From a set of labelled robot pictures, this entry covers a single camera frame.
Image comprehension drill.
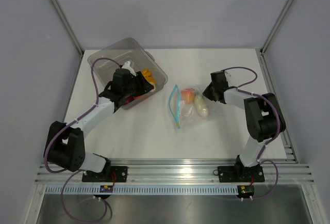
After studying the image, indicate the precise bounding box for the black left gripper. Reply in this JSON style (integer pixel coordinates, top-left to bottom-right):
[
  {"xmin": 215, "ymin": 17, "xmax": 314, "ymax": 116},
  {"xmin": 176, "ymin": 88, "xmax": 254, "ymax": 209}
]
[{"xmin": 123, "ymin": 71, "xmax": 153, "ymax": 98}]

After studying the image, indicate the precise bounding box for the yellow-orange fake pretzel cluster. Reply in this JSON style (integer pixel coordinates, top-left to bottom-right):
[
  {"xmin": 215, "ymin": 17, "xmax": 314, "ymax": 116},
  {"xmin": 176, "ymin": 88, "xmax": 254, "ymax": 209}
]
[{"xmin": 142, "ymin": 68, "xmax": 157, "ymax": 85}]

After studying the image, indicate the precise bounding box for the purple fake fruit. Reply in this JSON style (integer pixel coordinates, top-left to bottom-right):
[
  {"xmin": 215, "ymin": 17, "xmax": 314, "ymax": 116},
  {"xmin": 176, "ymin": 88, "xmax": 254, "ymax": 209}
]
[{"xmin": 125, "ymin": 96, "xmax": 135, "ymax": 105}]

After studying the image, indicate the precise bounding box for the pink fake peach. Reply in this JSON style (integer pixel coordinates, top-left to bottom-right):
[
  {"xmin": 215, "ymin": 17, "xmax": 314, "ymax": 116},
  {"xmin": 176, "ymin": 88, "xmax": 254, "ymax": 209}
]
[{"xmin": 180, "ymin": 88, "xmax": 195, "ymax": 104}]

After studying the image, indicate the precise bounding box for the clear zip top bag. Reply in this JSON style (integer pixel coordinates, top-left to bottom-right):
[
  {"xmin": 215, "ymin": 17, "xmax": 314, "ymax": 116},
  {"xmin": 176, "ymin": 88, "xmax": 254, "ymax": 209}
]
[{"xmin": 168, "ymin": 84, "xmax": 217, "ymax": 130}]

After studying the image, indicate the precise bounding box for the clear grey plastic container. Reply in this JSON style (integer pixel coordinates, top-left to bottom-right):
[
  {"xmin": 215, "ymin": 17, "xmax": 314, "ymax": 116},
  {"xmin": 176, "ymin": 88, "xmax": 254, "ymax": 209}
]
[{"xmin": 88, "ymin": 38, "xmax": 168, "ymax": 109}]

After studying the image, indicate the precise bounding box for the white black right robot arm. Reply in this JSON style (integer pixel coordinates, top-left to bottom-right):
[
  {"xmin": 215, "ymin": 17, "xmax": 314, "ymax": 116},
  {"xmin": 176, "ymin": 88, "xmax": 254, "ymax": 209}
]
[{"xmin": 203, "ymin": 70, "xmax": 286, "ymax": 182}]

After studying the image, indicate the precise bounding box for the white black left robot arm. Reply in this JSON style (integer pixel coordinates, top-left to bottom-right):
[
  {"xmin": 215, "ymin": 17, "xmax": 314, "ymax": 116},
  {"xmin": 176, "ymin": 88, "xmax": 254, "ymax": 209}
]
[{"xmin": 44, "ymin": 68, "xmax": 155, "ymax": 182}]

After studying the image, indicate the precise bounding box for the white fake daikon radish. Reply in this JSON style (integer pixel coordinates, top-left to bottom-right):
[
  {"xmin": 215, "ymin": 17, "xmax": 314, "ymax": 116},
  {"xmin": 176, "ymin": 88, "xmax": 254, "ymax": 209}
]
[{"xmin": 194, "ymin": 95, "xmax": 209, "ymax": 118}]

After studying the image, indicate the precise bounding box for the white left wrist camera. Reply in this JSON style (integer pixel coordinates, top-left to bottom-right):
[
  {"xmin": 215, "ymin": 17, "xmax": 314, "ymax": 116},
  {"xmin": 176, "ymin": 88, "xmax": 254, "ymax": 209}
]
[{"xmin": 121, "ymin": 60, "xmax": 136, "ymax": 76}]

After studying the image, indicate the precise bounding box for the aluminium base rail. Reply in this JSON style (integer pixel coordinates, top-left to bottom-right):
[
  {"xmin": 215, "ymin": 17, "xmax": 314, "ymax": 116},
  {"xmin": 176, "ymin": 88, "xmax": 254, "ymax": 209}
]
[{"xmin": 35, "ymin": 159, "xmax": 315, "ymax": 185}]

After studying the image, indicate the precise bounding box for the black right mount plate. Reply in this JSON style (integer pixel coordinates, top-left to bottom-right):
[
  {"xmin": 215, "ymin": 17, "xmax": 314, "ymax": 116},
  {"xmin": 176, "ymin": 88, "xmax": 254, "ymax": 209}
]
[{"xmin": 217, "ymin": 165, "xmax": 265, "ymax": 183}]

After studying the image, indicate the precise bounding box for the black mount plate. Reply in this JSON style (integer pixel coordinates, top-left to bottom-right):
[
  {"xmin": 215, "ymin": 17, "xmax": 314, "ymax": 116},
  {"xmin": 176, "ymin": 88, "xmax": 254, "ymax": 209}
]
[
  {"xmin": 217, "ymin": 165, "xmax": 265, "ymax": 183},
  {"xmin": 82, "ymin": 166, "xmax": 128, "ymax": 183}
]

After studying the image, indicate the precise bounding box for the black left mount plate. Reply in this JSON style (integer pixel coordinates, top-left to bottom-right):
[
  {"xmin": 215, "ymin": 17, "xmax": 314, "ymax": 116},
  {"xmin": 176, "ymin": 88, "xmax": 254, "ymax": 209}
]
[{"xmin": 82, "ymin": 166, "xmax": 128, "ymax": 183}]

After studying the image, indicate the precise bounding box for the white slotted cable duct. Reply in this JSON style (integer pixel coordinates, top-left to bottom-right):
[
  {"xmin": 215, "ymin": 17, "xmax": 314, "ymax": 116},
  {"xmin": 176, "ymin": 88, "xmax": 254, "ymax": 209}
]
[{"xmin": 45, "ymin": 185, "xmax": 238, "ymax": 196}]

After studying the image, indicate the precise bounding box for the left aluminium frame post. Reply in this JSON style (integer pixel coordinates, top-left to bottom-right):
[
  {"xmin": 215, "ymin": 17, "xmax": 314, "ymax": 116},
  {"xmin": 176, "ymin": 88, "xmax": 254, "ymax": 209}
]
[{"xmin": 49, "ymin": 0, "xmax": 85, "ymax": 58}]

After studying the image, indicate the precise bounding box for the aluminium frame post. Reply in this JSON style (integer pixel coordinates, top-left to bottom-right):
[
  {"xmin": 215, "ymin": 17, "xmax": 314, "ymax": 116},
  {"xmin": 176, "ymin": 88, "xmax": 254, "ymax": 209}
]
[
  {"xmin": 49, "ymin": 0, "xmax": 85, "ymax": 58},
  {"xmin": 260, "ymin": 0, "xmax": 295, "ymax": 57}
]

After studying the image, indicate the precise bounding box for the right aluminium frame post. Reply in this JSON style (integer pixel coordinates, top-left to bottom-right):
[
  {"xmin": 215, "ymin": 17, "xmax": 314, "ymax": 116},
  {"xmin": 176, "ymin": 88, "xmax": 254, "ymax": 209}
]
[{"xmin": 260, "ymin": 0, "xmax": 295, "ymax": 57}]

